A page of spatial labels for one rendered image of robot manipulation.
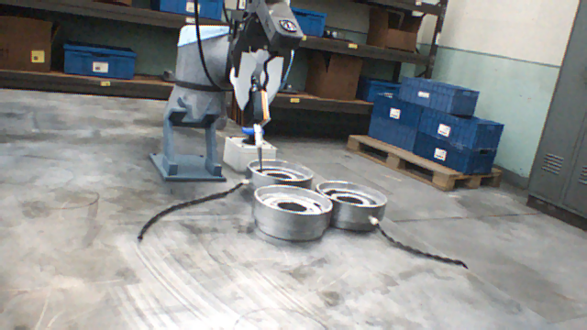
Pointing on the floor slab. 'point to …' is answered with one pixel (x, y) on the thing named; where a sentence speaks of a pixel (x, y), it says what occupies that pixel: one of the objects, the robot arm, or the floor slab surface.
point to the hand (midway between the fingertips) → (255, 104)
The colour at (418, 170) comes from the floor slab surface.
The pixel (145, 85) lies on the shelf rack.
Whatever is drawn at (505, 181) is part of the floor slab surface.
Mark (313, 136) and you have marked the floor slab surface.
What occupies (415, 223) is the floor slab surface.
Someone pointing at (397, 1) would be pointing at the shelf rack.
